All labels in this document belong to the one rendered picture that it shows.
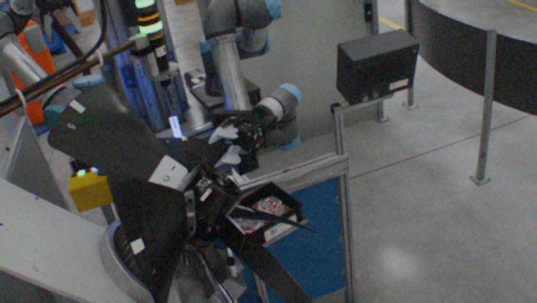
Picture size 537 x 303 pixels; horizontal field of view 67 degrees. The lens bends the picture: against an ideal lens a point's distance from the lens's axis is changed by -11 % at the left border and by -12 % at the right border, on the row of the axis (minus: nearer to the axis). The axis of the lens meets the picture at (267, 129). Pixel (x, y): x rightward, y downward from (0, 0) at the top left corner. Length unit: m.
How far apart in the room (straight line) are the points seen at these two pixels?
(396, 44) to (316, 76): 1.68
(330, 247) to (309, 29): 1.60
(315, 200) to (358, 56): 0.58
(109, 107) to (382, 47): 0.89
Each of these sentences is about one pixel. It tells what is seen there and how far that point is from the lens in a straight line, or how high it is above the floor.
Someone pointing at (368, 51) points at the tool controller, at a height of 1.23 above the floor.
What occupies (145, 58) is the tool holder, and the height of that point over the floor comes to 1.51.
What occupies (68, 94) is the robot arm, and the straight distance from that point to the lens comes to 1.60.
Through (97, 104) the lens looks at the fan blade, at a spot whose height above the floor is 1.42.
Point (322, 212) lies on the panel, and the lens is 1.76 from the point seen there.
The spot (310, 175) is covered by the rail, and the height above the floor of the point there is 0.82.
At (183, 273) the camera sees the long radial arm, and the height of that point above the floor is 1.12.
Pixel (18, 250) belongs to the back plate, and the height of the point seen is 1.28.
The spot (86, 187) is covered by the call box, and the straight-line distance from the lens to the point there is 1.43.
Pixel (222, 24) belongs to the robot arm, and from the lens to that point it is 1.33.
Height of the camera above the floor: 1.78
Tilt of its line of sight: 30 degrees down
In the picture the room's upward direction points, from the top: 10 degrees counter-clockwise
